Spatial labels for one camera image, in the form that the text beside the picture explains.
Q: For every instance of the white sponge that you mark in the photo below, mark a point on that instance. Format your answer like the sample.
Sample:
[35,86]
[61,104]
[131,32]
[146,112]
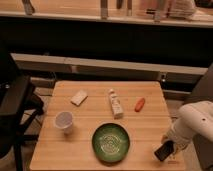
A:
[79,97]

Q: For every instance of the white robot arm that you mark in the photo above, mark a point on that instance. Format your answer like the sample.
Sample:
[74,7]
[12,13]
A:
[194,118]

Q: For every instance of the black chair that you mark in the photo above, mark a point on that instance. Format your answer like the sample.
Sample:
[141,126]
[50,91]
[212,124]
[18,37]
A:
[19,106]

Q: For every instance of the white tube bottle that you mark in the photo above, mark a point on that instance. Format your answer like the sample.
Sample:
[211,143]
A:
[115,104]

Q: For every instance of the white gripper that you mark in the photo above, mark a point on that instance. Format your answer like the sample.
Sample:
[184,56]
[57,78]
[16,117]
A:
[179,139]

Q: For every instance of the black rectangular eraser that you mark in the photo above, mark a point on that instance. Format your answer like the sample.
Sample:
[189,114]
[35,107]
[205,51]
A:
[164,151]

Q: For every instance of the white paper cup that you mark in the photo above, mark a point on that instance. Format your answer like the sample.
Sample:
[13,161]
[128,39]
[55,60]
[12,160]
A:
[64,122]

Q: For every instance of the green round plate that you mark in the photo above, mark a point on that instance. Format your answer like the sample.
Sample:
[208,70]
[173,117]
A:
[110,143]

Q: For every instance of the orange carrot toy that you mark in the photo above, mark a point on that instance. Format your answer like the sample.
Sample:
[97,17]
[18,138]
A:
[139,105]

